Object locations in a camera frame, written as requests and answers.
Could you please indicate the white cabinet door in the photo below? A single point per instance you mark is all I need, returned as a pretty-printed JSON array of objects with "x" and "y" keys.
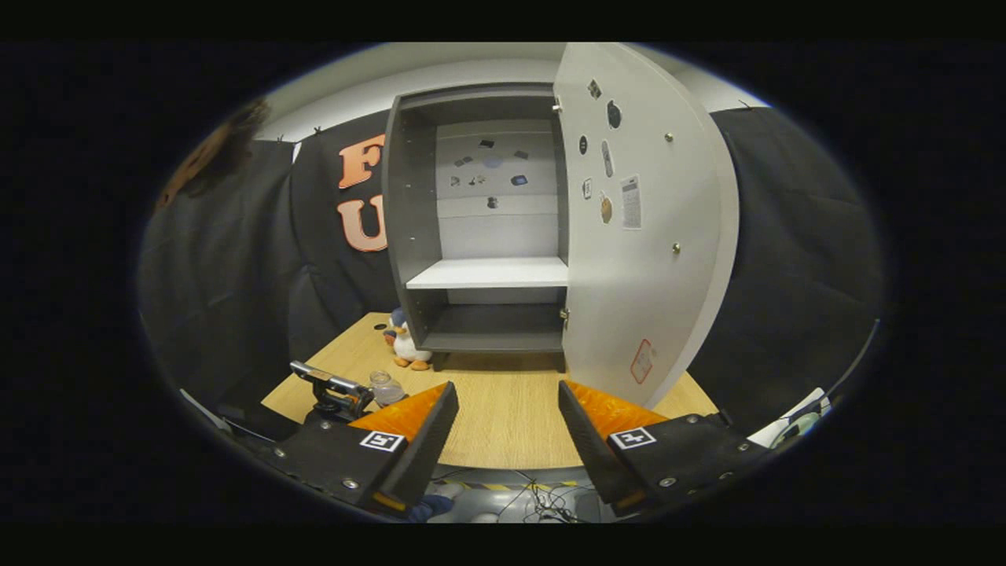
[{"x": 644, "y": 275}]

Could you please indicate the person's head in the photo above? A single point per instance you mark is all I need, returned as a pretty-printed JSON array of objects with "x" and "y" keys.
[{"x": 228, "y": 145}]

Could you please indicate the black backdrop cloth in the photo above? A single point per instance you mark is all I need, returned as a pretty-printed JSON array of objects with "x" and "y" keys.
[{"x": 786, "y": 275}]

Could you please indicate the white cabinet shelf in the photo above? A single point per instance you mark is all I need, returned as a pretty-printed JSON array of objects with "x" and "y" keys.
[{"x": 487, "y": 273}]

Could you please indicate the penguin plush toy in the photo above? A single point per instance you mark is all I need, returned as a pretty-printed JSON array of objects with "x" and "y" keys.
[{"x": 409, "y": 346}]

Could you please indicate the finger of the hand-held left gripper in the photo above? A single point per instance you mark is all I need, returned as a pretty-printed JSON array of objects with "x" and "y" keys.
[
  {"x": 342, "y": 407},
  {"x": 330, "y": 380}
]

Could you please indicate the grey cabinet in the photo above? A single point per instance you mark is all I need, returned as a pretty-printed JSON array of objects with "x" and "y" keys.
[{"x": 413, "y": 212}]

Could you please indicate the small clear bottle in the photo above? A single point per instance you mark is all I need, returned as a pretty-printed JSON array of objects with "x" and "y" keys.
[{"x": 387, "y": 391}]

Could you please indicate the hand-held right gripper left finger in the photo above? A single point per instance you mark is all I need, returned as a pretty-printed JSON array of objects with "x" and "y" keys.
[{"x": 420, "y": 456}]

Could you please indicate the white flat panel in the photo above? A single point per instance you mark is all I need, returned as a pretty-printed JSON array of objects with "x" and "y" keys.
[{"x": 786, "y": 424}]

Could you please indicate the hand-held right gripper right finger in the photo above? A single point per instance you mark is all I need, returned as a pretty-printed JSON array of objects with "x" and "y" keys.
[{"x": 589, "y": 448}]

